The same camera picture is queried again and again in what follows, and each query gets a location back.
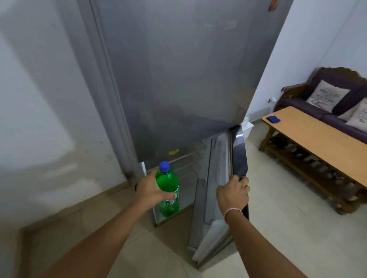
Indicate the person's left hand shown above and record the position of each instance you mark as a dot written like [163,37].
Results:
[147,192]

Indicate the person's right hand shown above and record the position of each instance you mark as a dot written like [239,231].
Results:
[233,197]

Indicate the green plastic bottle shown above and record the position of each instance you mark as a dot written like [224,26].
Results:
[167,183]

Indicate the blue bottle cap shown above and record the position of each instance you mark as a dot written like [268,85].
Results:
[164,167]

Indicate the white marble drawer cabinet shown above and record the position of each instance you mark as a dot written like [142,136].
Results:
[248,127]

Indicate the grey refrigerator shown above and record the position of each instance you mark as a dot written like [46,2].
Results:
[186,71]

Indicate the person's right forearm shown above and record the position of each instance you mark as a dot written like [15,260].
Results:
[263,252]

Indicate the person's left forearm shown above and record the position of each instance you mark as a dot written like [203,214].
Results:
[94,246]

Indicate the pink thread wrist band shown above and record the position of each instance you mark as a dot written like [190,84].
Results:
[230,211]

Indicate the blue folded cloth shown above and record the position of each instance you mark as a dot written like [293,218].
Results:
[273,119]

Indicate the wooden table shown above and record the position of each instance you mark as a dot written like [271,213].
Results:
[315,137]

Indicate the wooden sofa purple upholstery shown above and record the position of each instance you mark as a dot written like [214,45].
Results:
[298,104]

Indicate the beige printed cushion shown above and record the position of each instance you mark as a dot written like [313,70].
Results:
[359,117]
[327,96]

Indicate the white wall socket plug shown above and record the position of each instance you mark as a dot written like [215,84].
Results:
[273,99]

